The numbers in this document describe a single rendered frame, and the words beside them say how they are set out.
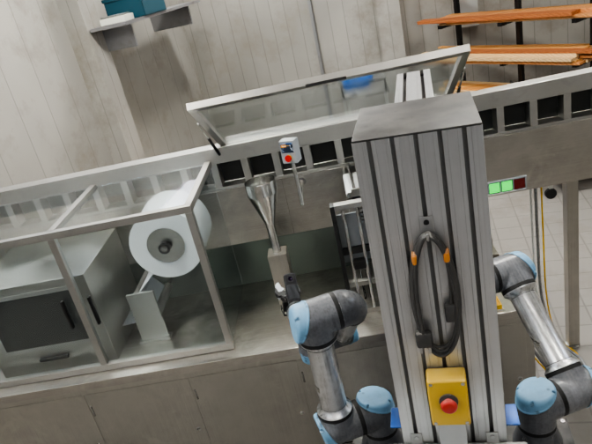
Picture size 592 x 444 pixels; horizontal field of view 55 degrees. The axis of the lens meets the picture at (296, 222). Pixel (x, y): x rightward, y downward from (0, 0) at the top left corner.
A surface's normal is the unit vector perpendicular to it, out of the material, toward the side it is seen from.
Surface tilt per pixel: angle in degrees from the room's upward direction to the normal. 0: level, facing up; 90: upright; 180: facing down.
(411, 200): 90
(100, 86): 90
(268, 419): 90
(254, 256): 90
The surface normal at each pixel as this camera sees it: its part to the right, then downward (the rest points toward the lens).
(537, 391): -0.33, -0.85
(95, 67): -0.18, 0.44
